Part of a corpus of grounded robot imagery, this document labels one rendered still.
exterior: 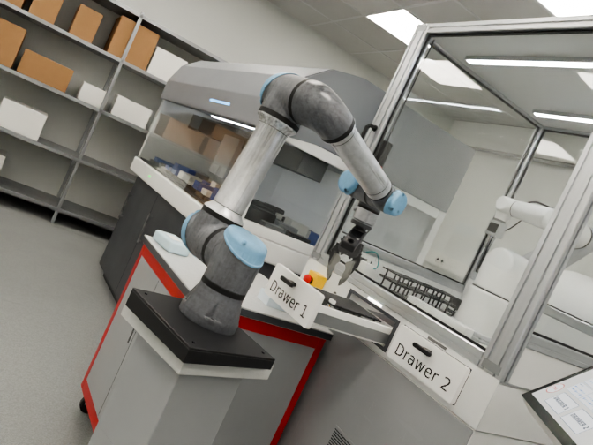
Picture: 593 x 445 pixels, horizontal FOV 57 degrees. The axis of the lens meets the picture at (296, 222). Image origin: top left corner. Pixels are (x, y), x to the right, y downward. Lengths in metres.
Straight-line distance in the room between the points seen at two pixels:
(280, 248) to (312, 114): 1.35
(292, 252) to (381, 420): 1.09
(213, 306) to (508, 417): 0.87
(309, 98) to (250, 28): 4.69
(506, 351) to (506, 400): 0.14
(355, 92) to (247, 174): 1.33
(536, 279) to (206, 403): 0.90
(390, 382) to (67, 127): 4.47
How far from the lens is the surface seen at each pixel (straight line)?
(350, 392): 1.94
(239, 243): 1.29
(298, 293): 1.70
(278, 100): 1.41
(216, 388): 1.38
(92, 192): 5.79
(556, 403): 1.33
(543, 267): 1.59
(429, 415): 1.71
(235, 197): 1.40
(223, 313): 1.31
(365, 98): 2.69
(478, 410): 1.61
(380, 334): 1.83
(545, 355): 1.69
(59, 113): 5.69
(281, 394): 2.05
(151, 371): 1.36
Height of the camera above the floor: 1.18
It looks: 3 degrees down
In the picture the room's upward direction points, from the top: 25 degrees clockwise
